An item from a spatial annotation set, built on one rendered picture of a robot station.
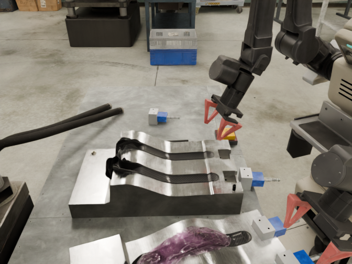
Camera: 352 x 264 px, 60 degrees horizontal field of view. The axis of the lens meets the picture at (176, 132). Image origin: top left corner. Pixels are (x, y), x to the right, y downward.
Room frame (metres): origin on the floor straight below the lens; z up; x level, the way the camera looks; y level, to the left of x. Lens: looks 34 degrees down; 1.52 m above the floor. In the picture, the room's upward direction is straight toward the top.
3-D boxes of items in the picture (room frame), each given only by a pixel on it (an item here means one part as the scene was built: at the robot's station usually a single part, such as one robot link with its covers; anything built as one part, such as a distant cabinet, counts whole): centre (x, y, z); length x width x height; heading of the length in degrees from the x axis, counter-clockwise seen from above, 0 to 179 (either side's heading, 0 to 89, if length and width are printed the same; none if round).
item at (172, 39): (3.95, 0.03, 0.28); 0.61 x 0.41 x 0.15; 89
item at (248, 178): (0.74, -0.28, 0.83); 0.13 x 0.05 x 0.05; 86
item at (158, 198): (0.74, 0.06, 0.87); 0.50 x 0.26 x 0.14; 92
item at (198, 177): (0.73, 0.05, 0.92); 0.35 x 0.16 x 0.09; 92
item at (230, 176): (0.69, -0.17, 0.87); 0.05 x 0.05 x 0.04; 2
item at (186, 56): (3.95, 0.04, 0.11); 0.61 x 0.41 x 0.22; 89
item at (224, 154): (0.79, -0.16, 0.87); 0.05 x 0.05 x 0.04; 2
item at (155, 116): (1.13, 0.05, 0.83); 0.13 x 0.05 x 0.05; 84
